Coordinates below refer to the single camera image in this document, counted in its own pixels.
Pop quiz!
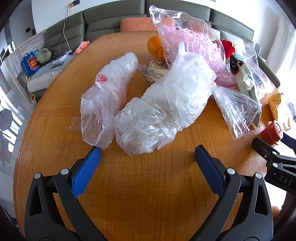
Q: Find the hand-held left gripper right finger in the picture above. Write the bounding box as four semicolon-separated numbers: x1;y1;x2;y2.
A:
194;145;273;241

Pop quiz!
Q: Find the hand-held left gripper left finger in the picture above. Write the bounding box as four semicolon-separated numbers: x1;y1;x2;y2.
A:
24;146;109;241

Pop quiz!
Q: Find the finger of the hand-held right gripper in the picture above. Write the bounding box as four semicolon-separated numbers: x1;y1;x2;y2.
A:
252;137;296;173
280;133;296;151

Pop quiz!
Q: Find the red-brown bottle cap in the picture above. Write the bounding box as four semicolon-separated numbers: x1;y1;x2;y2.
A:
261;120;283;145

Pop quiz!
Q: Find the clear plastic bag red spot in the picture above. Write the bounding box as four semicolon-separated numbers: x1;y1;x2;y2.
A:
80;52;139;150

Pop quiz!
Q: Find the large clear plastic bag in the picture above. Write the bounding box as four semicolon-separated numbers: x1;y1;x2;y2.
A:
114;42;216;156

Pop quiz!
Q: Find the red cloth piece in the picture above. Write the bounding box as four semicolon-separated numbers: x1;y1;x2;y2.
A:
220;39;236;58

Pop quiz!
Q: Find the orange fruit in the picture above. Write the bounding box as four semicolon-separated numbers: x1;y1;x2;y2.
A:
147;36;167;62

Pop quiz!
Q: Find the person's right hand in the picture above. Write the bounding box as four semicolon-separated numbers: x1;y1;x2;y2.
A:
271;205;282;219

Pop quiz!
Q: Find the paper cup with yellow dots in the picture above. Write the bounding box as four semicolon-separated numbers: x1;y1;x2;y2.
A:
268;93;292;129

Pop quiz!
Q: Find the small clear plastic bag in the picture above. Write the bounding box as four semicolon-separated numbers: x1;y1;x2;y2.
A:
212;86;262;140

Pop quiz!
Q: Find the white snack packet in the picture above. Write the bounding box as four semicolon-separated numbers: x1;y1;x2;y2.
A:
235;61;262;105

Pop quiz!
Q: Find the clear bag with barcode label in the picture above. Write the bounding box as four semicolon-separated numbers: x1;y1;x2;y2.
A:
240;43;275;102

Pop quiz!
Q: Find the dark wrapper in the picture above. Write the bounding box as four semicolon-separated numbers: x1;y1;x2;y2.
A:
229;55;241;76

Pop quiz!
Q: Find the white curtain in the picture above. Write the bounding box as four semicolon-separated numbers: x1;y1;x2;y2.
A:
266;16;296;77

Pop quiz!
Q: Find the grey quilted sofa cover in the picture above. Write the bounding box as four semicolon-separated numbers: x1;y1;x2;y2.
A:
26;50;77;93

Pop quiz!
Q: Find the large grey quilted pillow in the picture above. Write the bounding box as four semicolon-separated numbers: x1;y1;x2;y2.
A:
209;28;245;54

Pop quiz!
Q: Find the printed paper wrapper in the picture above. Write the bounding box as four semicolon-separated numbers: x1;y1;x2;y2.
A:
138;60;171;83

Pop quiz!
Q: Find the clear flat packet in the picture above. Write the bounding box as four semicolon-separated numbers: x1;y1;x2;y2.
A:
55;53;73;62

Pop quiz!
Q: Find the blue shopping bag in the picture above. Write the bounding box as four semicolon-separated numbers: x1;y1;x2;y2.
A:
21;49;41;77

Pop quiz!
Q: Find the green hat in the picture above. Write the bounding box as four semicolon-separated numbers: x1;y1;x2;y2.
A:
36;47;52;65

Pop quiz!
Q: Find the pink plush toy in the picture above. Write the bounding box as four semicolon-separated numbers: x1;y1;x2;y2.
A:
73;40;90;55

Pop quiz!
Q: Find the clear bag of pink rings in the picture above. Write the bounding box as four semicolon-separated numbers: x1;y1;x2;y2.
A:
148;5;236;88

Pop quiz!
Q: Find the green sofa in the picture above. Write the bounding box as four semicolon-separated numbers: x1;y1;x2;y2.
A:
17;0;281;102

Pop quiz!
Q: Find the long orange cushion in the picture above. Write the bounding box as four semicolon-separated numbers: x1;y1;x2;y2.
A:
120;17;176;33

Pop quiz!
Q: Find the yellow cable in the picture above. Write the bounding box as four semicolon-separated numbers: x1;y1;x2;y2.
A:
26;75;37;103

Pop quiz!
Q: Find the white charging cable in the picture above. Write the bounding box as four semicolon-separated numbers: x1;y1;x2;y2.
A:
63;3;74;52

